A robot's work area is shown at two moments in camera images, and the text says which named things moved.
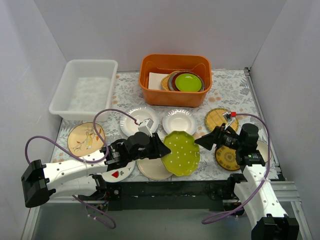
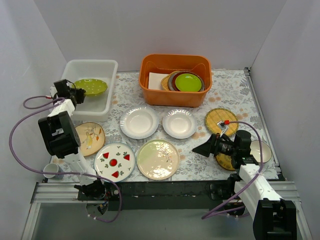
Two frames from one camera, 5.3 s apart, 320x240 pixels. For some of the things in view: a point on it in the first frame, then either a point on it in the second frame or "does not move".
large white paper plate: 140,113 does not move
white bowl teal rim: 263,148 does not move
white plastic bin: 85,86 does not move
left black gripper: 154,145 to 78,95
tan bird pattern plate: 83,140 does not move
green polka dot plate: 184,158 to 93,87
